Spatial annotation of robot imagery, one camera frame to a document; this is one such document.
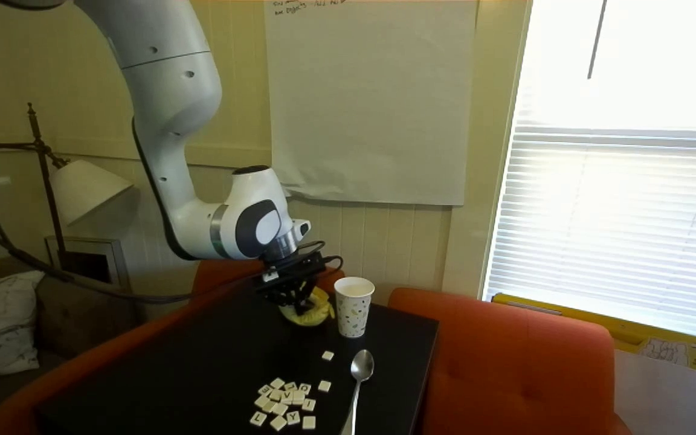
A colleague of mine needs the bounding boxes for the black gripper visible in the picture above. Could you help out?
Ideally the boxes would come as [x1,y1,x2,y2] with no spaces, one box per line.
[258,239,343,312]

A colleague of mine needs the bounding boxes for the yellow bag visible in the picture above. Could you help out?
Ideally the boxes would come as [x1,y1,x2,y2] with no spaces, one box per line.
[281,287,334,327]

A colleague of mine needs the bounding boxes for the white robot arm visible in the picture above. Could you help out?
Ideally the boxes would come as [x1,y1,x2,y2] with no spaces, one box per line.
[0,0,325,313]

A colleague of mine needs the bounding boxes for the white paper cup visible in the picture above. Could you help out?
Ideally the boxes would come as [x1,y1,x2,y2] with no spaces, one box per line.
[334,275,374,339]

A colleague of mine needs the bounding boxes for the black square table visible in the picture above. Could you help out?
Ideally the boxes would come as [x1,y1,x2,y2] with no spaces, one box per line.
[37,291,437,435]

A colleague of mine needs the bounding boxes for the metal spoon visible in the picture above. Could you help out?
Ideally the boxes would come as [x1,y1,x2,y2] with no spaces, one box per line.
[340,349,374,435]

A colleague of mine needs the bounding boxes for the pile of white letter tiles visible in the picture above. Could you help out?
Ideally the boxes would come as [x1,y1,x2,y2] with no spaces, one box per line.
[249,376,334,433]

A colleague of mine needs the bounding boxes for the orange sofa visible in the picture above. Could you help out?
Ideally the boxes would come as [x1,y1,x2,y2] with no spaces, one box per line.
[0,262,630,435]

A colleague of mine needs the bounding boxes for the floor lamp with white shade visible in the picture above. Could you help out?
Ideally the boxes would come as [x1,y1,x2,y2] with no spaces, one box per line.
[0,103,133,280]

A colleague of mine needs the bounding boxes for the window blinds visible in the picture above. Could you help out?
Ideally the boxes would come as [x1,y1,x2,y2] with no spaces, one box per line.
[485,126,696,335]

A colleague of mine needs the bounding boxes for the white paper sheet on wall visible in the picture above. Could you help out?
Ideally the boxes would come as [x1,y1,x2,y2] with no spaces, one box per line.
[266,0,476,206]

